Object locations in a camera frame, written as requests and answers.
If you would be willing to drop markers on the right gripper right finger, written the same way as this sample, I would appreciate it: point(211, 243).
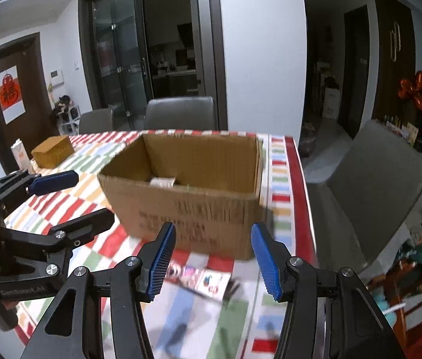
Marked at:
point(355, 325)

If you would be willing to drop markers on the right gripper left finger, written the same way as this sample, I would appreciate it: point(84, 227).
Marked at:
point(71, 325)

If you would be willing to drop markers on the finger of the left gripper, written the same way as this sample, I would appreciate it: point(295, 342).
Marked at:
point(52, 183)
point(80, 231)

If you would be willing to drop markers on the tan snack packet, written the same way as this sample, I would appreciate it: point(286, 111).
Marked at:
point(163, 182)

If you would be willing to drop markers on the woven yellow tissue box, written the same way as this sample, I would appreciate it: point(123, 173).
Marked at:
point(53, 151)

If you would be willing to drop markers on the white milk carton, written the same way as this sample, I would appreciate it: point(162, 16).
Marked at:
point(20, 155)

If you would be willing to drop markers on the white shelf with toy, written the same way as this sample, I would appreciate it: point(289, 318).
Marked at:
point(67, 116)

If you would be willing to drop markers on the grey chair left back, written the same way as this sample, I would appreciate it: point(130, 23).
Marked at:
point(96, 121)

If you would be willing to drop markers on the grey chair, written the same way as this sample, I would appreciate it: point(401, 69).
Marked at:
point(361, 206)
point(96, 121)
point(181, 113)

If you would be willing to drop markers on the red fu door poster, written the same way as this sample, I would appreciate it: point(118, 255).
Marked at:
point(11, 102)

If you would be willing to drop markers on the colourful striped tablecloth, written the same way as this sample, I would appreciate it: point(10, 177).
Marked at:
point(181, 323)

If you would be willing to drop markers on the pink white snack packet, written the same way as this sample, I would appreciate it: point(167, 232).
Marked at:
point(203, 281)

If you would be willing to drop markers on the grey chair right side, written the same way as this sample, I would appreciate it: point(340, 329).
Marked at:
point(361, 206)

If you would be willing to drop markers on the open cardboard box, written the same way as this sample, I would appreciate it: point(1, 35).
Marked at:
point(213, 203)

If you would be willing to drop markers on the grey chair centre back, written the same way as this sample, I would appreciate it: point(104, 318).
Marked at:
point(181, 113)

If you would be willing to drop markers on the glass sliding door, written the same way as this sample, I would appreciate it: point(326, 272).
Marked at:
point(137, 51)

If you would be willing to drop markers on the red foil balloons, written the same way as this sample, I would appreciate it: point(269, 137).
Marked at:
point(412, 90)

